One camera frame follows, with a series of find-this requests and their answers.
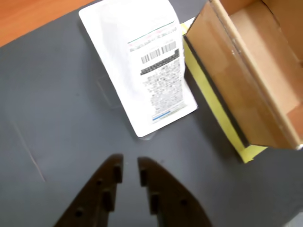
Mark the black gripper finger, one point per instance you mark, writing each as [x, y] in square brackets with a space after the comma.
[94, 196]
[172, 203]

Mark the white packaged sandwich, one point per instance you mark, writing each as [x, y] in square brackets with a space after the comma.
[113, 59]

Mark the brown cardboard box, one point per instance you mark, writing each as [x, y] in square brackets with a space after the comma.
[248, 71]

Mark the dark gray table mat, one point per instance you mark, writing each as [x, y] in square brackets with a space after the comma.
[71, 118]

